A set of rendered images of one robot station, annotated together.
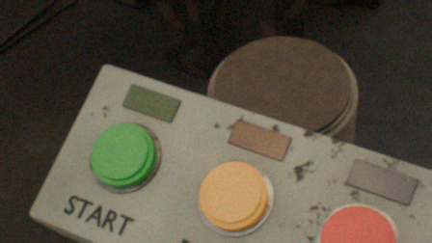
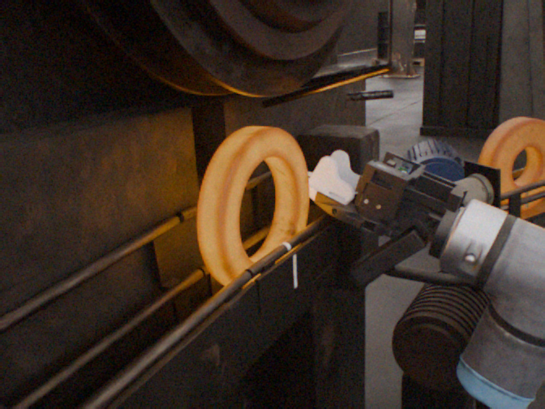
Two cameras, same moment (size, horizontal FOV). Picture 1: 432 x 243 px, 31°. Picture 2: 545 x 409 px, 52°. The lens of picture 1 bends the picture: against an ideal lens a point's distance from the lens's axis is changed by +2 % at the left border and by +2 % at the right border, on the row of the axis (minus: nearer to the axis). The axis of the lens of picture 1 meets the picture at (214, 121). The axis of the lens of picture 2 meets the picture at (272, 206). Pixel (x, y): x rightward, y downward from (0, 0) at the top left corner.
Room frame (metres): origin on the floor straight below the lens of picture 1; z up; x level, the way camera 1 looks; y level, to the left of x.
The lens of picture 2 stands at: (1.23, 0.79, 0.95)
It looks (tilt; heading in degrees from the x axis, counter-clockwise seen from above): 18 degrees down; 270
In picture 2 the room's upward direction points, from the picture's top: 3 degrees counter-clockwise
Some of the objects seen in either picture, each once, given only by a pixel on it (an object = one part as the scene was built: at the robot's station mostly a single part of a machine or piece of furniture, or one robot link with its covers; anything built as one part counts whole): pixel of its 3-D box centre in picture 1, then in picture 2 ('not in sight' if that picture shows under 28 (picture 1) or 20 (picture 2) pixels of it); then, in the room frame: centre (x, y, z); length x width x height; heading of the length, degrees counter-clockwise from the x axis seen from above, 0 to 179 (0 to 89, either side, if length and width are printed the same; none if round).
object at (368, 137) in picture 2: not in sight; (338, 207); (1.13, -0.02, 0.68); 0.11 x 0.08 x 0.24; 148
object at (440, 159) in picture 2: not in sight; (431, 176); (0.41, -1.95, 0.17); 0.57 x 0.31 x 0.34; 78
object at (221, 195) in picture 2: not in sight; (259, 209); (1.24, 0.19, 0.75); 0.18 x 0.03 x 0.18; 57
